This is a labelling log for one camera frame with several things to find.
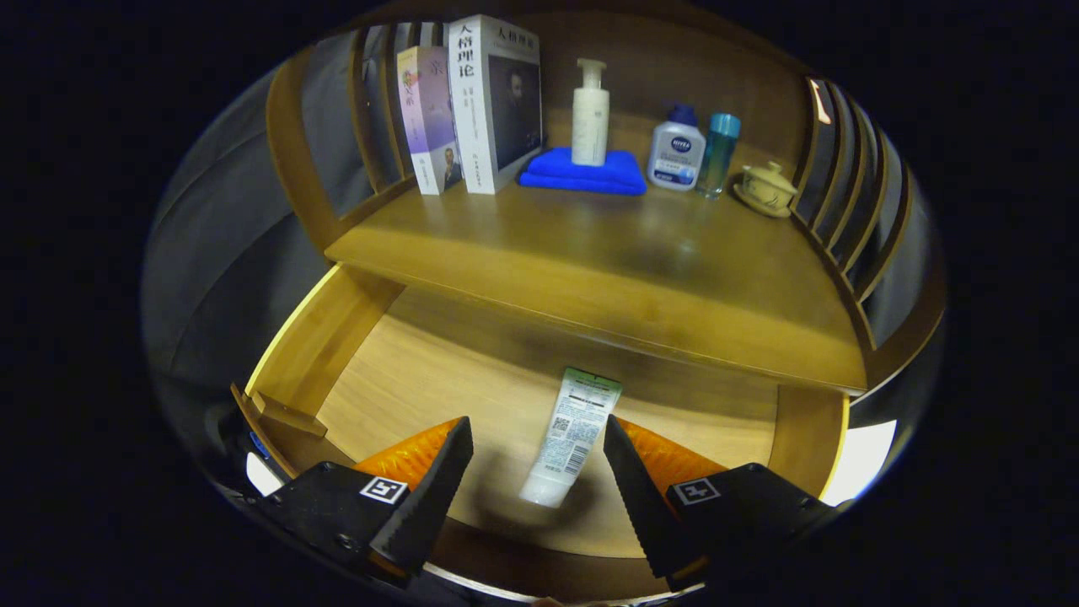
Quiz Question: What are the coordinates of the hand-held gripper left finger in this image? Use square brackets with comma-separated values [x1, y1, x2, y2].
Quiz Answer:
[253, 416, 475, 583]

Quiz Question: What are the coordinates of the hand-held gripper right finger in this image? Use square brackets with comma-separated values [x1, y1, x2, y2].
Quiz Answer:
[602, 415, 840, 593]

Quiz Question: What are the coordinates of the white tube with green end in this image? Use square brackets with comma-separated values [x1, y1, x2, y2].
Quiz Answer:
[518, 367, 623, 509]

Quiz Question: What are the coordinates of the wooden drawer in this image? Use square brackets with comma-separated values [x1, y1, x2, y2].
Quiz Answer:
[232, 263, 851, 591]

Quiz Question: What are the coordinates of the wooden countertop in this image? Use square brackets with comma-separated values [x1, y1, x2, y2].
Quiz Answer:
[325, 143, 869, 395]

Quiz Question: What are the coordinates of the white panel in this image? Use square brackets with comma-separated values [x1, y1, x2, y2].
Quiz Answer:
[822, 419, 899, 507]

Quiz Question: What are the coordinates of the yellow lidded teacup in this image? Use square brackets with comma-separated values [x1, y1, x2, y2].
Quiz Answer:
[732, 161, 798, 219]

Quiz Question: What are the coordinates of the blue folded cloth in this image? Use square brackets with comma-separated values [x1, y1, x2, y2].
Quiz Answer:
[518, 148, 648, 196]

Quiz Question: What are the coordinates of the white bottle with blue cap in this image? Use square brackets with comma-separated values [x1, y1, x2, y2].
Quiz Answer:
[647, 104, 707, 192]

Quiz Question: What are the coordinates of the teal bottle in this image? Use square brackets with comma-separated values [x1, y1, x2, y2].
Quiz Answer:
[696, 113, 742, 200]

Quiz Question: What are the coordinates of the purple book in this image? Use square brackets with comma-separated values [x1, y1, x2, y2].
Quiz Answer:
[397, 46, 464, 196]

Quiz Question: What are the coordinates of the white pump bottle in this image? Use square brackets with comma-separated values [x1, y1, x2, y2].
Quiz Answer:
[572, 58, 610, 167]

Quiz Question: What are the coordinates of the white book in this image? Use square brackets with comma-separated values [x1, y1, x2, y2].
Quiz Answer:
[448, 14, 543, 196]

